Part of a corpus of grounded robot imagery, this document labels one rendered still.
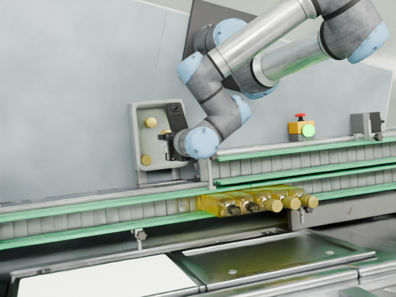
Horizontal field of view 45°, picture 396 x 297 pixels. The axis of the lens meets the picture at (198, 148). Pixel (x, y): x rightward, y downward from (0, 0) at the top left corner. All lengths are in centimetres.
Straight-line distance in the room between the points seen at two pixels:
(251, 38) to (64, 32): 69
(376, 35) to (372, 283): 58
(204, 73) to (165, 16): 57
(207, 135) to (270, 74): 40
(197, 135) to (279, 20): 33
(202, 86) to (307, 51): 33
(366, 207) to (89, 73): 109
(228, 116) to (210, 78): 10
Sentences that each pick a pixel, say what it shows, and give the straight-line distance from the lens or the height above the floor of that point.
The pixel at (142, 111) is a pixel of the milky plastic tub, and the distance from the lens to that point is 160.
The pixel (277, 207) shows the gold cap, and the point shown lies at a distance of 134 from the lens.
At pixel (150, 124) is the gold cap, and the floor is 81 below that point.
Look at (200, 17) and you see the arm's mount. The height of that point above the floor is 78.
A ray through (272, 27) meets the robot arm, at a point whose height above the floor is 132.
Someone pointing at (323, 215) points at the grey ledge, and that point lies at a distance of 176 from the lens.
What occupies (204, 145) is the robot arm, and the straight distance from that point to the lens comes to 113.
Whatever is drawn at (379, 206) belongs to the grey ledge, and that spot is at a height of 88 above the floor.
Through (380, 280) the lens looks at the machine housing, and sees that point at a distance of 122.
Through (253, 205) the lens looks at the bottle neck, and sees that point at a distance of 133.
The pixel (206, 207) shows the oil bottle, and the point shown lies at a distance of 146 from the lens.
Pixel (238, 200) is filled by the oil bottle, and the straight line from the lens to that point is 138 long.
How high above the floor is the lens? 234
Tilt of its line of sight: 72 degrees down
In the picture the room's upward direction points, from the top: 94 degrees clockwise
